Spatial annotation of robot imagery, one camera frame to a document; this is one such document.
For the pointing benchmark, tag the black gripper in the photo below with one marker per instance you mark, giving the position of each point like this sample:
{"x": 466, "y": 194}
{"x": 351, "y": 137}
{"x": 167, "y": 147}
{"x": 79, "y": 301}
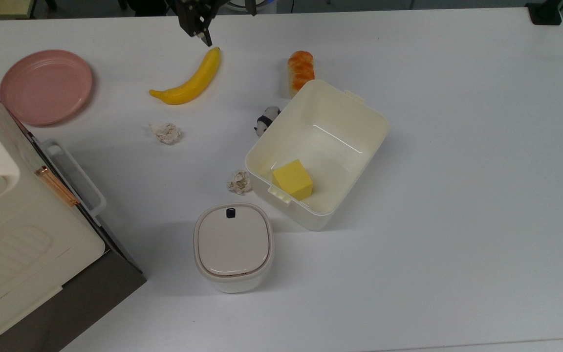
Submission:
{"x": 194, "y": 10}

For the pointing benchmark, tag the crumpled white paper ball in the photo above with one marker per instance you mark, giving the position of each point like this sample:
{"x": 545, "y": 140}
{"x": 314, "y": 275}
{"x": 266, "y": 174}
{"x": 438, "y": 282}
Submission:
{"x": 239, "y": 182}
{"x": 166, "y": 133}

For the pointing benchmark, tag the yellow foam cube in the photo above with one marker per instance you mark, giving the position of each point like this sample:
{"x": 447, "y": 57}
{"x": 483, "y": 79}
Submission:
{"x": 293, "y": 180}

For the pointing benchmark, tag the toy bread with orange glaze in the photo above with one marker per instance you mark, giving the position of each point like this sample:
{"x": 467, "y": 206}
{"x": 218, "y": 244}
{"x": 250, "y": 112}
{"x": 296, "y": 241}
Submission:
{"x": 301, "y": 72}

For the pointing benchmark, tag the yellow toy banana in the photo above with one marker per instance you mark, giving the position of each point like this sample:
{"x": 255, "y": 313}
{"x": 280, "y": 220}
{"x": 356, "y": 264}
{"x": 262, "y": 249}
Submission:
{"x": 191, "y": 83}

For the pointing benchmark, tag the cream plastic box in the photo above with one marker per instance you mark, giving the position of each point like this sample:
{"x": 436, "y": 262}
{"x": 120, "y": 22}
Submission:
{"x": 318, "y": 151}

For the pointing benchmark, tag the copper latch strip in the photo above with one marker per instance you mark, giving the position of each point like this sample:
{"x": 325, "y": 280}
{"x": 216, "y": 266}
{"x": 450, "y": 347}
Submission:
{"x": 56, "y": 186}

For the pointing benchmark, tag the cream lidded trash can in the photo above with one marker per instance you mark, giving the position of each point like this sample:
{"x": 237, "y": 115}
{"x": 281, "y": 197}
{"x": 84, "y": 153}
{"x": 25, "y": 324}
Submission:
{"x": 233, "y": 247}

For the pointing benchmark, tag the dark wooden drawer cabinet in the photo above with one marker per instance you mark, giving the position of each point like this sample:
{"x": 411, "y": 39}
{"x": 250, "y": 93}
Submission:
{"x": 81, "y": 298}

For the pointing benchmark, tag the pink plastic plate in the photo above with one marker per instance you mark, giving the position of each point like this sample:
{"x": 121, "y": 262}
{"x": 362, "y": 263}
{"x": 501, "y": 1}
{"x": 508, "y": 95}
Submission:
{"x": 46, "y": 87}

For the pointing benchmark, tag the black table clamp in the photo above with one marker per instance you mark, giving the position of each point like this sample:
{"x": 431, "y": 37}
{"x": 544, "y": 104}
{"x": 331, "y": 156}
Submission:
{"x": 545, "y": 12}

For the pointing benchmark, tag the small panda figurine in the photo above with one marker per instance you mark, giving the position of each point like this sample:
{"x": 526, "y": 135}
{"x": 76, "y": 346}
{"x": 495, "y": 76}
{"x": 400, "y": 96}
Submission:
{"x": 265, "y": 120}

